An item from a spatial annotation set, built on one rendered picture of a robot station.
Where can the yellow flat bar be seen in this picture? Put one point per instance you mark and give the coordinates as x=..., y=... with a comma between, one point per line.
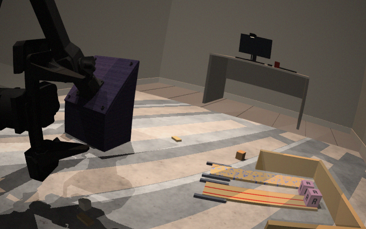
x=175, y=138

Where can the tan rectangular block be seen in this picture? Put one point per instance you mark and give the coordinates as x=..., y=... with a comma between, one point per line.
x=85, y=219

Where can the long wooden strip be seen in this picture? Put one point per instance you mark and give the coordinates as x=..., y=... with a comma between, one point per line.
x=236, y=194

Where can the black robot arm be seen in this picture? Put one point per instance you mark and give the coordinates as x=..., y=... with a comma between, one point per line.
x=66, y=54

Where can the orange flat strip with blue speckles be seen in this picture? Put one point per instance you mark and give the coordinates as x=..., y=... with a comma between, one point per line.
x=238, y=174

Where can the beige cube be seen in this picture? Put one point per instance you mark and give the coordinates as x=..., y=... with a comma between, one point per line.
x=84, y=203

